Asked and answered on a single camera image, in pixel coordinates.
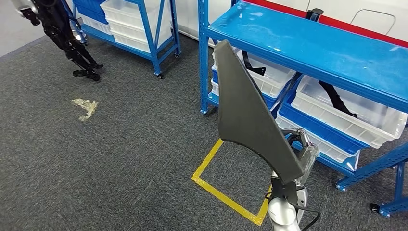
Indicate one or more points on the black stanchion post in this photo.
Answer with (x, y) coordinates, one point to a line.
(315, 14)

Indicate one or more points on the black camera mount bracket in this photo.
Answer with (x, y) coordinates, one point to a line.
(283, 191)

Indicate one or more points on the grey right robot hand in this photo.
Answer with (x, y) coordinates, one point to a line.
(307, 159)

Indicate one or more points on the yellow floor tape square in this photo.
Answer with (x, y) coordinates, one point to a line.
(223, 198)

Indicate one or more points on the black plastic car trim part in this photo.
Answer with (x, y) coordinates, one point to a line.
(242, 111)

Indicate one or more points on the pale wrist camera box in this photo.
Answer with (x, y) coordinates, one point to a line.
(273, 176)

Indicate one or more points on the crumpled clear tape scrap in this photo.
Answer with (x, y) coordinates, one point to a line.
(86, 106)

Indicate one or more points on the black curved trim part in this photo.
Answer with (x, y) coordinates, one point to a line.
(246, 62)
(333, 95)

